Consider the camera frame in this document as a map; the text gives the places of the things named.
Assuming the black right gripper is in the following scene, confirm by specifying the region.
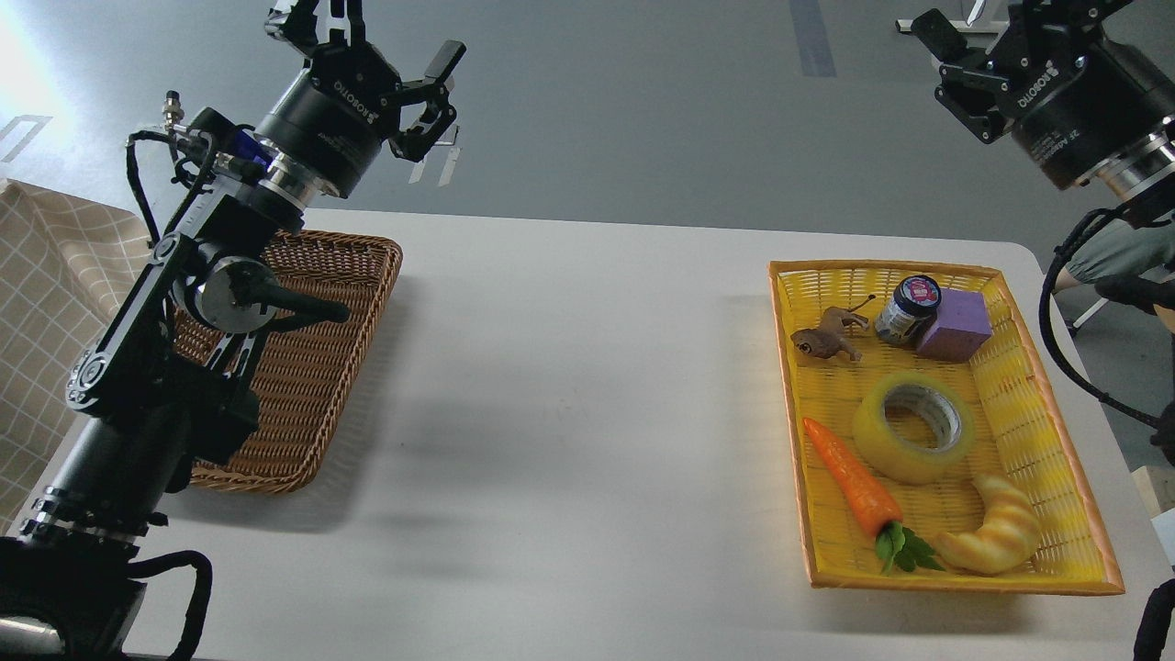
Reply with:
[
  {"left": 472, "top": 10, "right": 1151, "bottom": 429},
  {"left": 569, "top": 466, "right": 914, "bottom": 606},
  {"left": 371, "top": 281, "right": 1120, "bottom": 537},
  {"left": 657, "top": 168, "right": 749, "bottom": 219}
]
[{"left": 909, "top": 0, "right": 1171, "bottom": 189}]

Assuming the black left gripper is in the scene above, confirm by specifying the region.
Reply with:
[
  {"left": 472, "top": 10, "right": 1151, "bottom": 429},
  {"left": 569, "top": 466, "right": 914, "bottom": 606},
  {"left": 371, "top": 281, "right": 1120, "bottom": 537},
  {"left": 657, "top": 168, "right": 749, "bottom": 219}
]
[{"left": 257, "top": 1, "right": 466, "bottom": 198}]

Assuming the yellow tape roll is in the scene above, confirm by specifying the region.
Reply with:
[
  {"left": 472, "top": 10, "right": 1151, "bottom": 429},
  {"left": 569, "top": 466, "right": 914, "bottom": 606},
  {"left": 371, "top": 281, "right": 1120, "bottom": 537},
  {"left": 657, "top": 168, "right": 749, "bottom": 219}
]
[{"left": 852, "top": 371, "right": 976, "bottom": 486}]

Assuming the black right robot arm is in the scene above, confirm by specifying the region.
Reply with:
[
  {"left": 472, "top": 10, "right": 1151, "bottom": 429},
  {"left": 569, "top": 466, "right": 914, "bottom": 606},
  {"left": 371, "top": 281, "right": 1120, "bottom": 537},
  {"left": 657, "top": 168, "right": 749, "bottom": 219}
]
[{"left": 907, "top": 1, "right": 1174, "bottom": 459}]

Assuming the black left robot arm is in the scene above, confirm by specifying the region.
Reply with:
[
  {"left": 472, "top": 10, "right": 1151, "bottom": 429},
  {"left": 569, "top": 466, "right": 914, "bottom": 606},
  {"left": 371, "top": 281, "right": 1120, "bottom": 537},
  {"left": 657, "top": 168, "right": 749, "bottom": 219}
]
[{"left": 4, "top": 1, "right": 466, "bottom": 660}]

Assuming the white metal stand base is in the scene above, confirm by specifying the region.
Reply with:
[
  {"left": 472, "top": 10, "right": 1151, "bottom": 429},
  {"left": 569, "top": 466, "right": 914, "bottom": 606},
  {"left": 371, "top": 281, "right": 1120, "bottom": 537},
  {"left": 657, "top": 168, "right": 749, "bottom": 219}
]
[{"left": 894, "top": 18, "right": 1011, "bottom": 35}]

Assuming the purple foam block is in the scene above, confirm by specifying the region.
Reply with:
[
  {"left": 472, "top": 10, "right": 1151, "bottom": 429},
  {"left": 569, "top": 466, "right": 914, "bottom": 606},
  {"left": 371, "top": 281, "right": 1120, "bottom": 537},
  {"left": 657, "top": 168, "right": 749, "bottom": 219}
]
[{"left": 915, "top": 288, "right": 993, "bottom": 363}]

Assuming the small dark jar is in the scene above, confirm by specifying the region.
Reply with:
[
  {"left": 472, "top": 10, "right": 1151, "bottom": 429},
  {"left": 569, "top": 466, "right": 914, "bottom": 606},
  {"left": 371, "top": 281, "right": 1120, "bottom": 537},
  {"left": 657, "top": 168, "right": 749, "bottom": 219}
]
[{"left": 874, "top": 274, "right": 944, "bottom": 346}]

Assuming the brown wicker basket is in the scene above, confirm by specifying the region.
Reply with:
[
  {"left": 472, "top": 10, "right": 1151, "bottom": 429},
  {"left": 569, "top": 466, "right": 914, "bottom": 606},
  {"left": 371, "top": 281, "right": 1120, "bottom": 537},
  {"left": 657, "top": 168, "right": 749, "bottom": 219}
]
[{"left": 190, "top": 230, "right": 403, "bottom": 494}]

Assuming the brown toy animal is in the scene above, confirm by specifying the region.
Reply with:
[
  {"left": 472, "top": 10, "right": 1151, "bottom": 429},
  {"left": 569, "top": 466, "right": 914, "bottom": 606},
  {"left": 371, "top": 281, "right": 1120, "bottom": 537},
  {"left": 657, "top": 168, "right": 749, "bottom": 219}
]
[{"left": 788, "top": 294, "right": 877, "bottom": 363}]

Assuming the beige checkered cloth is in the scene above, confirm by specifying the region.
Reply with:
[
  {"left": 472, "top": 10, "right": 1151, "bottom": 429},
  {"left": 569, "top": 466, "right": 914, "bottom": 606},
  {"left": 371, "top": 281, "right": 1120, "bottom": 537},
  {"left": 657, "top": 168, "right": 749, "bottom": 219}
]
[{"left": 1, "top": 178, "right": 150, "bottom": 532}]

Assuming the yellow plastic basket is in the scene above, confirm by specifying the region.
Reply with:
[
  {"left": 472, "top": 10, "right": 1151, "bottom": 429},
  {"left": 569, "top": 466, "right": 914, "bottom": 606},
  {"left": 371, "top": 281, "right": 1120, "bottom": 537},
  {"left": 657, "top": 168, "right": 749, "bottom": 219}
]
[{"left": 768, "top": 259, "right": 1124, "bottom": 596}]

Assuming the orange toy carrot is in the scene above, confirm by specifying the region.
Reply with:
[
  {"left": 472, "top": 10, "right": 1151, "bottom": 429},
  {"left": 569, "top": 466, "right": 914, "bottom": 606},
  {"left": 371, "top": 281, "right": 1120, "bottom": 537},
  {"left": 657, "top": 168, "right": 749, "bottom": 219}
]
[{"left": 801, "top": 417, "right": 945, "bottom": 575}]

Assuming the toy croissant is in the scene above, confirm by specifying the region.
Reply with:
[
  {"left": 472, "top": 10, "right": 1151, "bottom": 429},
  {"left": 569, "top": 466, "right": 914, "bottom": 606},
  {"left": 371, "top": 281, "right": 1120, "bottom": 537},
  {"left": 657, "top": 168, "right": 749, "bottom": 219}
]
[{"left": 931, "top": 474, "right": 1042, "bottom": 575}]

